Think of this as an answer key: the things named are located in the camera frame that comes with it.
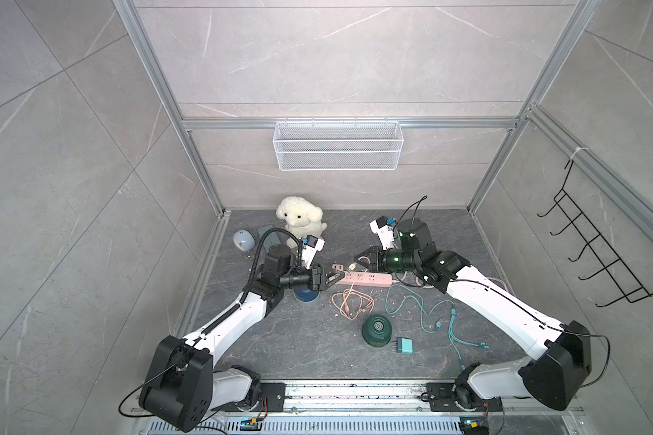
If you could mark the light blue round gadget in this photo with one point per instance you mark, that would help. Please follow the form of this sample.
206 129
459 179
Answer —
244 242

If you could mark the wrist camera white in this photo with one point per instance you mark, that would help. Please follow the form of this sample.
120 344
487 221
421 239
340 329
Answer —
310 246
383 227

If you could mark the black wire hook rack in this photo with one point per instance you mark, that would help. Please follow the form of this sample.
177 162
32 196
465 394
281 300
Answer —
629 286

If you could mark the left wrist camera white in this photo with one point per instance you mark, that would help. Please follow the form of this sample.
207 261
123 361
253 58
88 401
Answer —
310 246

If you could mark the grey-blue rectangular case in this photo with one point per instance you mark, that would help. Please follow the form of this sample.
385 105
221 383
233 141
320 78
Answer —
270 237

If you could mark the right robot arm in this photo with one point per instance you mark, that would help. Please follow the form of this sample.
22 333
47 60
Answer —
558 357

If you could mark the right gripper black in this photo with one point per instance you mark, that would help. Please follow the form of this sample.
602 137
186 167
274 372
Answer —
375 256

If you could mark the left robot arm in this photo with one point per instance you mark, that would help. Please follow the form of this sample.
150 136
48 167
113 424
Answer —
182 384

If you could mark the green cordless meat grinder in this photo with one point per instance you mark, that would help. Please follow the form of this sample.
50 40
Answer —
377 331

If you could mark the pink power strip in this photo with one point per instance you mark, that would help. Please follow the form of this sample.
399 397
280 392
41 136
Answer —
357 278

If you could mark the blue cordless meat grinder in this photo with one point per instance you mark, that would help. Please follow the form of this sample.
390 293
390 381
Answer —
305 295

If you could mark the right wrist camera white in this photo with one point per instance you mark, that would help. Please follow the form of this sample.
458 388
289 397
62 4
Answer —
383 227

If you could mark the white wire mesh basket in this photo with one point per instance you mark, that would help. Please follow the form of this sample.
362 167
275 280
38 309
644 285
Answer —
337 145

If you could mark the teal usb wall charger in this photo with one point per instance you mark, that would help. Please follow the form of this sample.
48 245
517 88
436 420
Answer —
405 346

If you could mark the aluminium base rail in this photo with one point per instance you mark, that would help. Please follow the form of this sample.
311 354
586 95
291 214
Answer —
385 407

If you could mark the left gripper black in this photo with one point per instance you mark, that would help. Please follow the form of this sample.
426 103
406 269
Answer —
316 282

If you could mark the white plush dog toy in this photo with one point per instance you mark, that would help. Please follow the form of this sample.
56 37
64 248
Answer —
302 218

